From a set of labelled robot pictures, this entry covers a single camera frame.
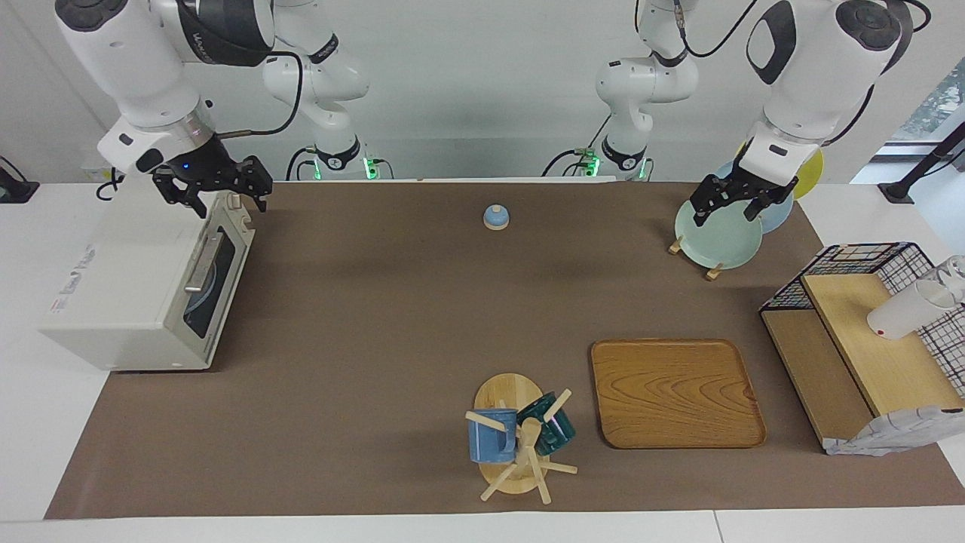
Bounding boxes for glass oven door with handle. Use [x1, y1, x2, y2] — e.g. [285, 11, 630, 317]
[167, 226, 256, 361]

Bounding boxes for light blue plate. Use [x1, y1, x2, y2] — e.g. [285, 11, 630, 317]
[187, 256, 227, 325]

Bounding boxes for white toaster oven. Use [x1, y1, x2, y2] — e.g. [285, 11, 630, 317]
[39, 183, 256, 372]

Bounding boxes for grey blue plate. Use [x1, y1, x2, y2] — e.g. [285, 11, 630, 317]
[716, 161, 795, 235]

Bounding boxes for pale green plate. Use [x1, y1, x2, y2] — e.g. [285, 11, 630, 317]
[674, 198, 764, 270]

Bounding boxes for wooden plate rack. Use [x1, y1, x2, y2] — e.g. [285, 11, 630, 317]
[668, 235, 725, 281]

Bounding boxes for yellow plate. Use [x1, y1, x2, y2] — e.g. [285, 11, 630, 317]
[735, 140, 824, 200]

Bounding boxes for square wooden tray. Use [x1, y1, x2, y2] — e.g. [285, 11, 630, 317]
[590, 339, 767, 450]

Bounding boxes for white paper cup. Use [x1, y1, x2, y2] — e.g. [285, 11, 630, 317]
[866, 278, 958, 340]

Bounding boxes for wooden two-tier shelf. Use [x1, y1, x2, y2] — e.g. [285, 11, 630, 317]
[760, 273, 965, 453]

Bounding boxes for brown table mat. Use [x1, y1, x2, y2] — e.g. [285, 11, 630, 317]
[44, 181, 965, 520]

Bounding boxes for clear drinking glass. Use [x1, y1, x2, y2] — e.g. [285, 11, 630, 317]
[935, 255, 965, 302]

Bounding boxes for window with greenery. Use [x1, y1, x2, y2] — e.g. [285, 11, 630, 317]
[890, 60, 965, 144]

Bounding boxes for dark green mug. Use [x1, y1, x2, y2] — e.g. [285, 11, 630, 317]
[516, 392, 576, 456]

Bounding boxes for wooden mug tree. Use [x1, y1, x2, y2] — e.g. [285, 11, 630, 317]
[464, 373, 578, 505]

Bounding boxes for white patterned cloth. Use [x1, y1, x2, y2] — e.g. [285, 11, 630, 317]
[823, 405, 965, 457]

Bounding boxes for blue mug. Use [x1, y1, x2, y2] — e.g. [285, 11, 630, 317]
[468, 409, 519, 464]

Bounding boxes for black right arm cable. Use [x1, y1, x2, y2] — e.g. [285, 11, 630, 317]
[173, 0, 304, 141]

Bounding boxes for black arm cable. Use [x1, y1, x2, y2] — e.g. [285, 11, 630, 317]
[633, 0, 930, 148]
[173, 0, 304, 141]

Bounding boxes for black wire basket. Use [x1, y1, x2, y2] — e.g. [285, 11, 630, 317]
[759, 242, 965, 399]

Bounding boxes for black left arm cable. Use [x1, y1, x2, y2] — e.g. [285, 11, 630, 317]
[633, 0, 930, 148]

